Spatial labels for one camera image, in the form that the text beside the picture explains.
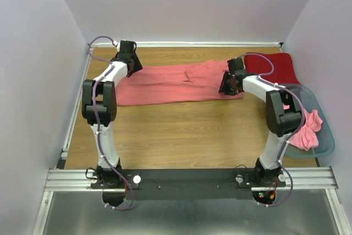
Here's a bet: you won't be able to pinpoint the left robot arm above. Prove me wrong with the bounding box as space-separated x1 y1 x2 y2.
81 40 142 188

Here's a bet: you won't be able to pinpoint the aluminium back rail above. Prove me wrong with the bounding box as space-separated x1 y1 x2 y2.
87 42 284 48

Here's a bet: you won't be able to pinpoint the light pink t-shirt in basket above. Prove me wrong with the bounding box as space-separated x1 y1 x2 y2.
288 110 323 151

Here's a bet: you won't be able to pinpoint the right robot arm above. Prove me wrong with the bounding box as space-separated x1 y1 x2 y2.
218 57 305 187

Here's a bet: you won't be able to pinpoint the aluminium front rail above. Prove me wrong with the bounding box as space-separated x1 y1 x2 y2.
44 167 338 192

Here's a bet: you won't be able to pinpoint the salmon pink t-shirt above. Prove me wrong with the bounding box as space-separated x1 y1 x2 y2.
116 59 244 106

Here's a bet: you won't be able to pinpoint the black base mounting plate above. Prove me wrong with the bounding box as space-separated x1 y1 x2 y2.
87 167 286 200

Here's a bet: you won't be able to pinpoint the aluminium rail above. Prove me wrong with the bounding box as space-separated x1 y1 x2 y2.
87 42 284 48
44 167 338 192

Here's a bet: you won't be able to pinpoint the folded red t-shirt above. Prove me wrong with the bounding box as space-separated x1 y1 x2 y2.
244 53 300 84

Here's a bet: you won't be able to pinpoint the blue plastic basket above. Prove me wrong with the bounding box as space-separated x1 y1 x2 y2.
285 84 335 159

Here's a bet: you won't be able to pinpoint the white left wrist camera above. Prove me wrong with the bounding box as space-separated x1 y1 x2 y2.
112 40 120 50

